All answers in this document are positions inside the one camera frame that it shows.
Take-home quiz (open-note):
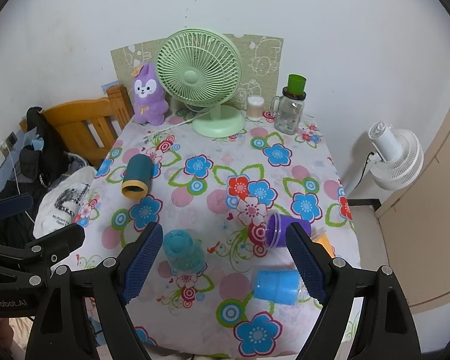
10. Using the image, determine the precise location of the teal textured plastic cup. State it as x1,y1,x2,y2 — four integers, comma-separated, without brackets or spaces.
162,229,206,274

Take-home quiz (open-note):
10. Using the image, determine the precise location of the blue plastic cup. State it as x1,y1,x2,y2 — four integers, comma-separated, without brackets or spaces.
253,270,306,306

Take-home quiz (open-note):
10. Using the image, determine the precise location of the orange plastic cup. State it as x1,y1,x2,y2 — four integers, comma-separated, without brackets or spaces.
310,228,336,258

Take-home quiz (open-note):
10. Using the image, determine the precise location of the dark teal cup yellow rim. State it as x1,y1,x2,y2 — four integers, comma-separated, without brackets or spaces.
121,154,153,200

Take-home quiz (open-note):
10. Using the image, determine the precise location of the purple plastic cup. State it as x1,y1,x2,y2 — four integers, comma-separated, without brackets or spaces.
264,211,311,250

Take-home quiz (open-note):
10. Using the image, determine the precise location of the green cup on jar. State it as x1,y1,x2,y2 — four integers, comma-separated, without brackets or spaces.
287,74,306,96

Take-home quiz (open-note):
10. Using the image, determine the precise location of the white printed t-shirt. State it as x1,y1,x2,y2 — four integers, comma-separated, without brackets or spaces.
33,166,97,239

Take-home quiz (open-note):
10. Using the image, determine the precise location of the pile of dark clothes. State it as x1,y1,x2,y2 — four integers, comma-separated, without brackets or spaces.
0,106,89,248

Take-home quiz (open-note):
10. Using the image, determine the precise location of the wooden chair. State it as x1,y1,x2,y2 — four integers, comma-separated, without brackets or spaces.
19,84,133,167

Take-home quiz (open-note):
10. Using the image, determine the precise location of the floral tablecloth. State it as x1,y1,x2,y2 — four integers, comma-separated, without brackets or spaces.
66,110,360,358

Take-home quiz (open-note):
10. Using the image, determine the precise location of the white standing fan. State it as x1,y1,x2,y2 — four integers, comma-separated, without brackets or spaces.
340,120,425,192

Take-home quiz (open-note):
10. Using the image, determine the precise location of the purple plush toy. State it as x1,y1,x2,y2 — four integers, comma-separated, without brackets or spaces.
133,63,169,126

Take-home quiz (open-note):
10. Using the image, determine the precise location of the glass mug jar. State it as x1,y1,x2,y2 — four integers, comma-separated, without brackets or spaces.
271,87,306,135

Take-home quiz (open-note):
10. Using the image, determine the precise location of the green desk fan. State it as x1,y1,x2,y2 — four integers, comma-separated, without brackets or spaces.
156,28,245,138

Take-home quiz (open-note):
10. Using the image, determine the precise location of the beige patterned board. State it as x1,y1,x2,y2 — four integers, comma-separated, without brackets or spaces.
110,34,283,110

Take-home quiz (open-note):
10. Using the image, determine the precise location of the white fan power cable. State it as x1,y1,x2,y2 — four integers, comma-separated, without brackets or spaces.
143,109,215,140

